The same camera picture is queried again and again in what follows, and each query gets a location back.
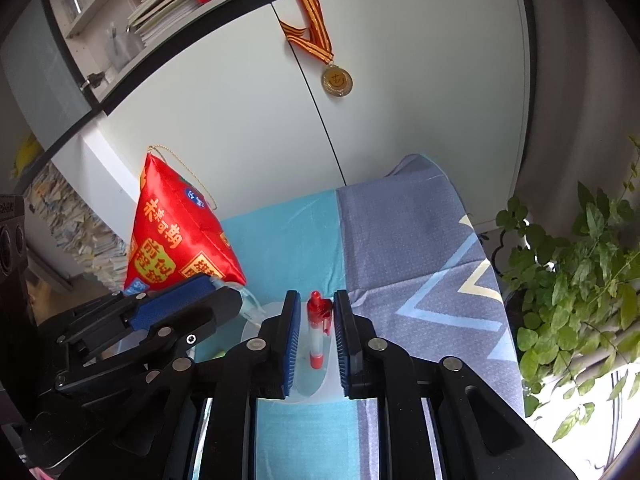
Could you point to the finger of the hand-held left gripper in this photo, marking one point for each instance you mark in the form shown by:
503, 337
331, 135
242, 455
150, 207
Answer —
200, 320
172, 300

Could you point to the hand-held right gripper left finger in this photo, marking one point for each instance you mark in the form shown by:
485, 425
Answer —
292, 345

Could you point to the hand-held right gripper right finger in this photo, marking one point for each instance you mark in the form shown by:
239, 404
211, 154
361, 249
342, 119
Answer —
342, 345

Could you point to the red and clear pen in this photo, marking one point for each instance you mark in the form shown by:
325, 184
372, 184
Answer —
315, 332

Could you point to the frosted plastic cup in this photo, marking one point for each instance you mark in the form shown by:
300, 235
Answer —
320, 382

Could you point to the red printed triangular pillow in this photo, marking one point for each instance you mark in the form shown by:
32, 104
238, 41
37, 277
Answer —
170, 230

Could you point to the pile of paper booklets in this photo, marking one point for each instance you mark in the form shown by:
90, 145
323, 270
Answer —
75, 230

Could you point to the blue and grey printed cloth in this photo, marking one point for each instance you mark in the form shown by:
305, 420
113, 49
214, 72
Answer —
410, 240

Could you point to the white cabinet door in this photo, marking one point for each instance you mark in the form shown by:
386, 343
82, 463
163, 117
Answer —
425, 85
210, 110

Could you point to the yellow plush toy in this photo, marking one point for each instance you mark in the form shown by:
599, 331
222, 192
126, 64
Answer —
27, 155

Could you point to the green leafy plant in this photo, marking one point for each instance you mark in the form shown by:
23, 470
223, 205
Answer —
575, 285

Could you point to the frosted glass cabinet door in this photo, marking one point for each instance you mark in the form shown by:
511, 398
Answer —
40, 75

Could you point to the gold medal with striped ribbon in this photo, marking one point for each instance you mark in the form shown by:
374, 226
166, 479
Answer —
336, 80

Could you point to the white bookshelf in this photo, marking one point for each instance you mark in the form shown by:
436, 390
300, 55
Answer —
100, 35

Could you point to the stack of thin books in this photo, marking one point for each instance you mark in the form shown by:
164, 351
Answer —
160, 15

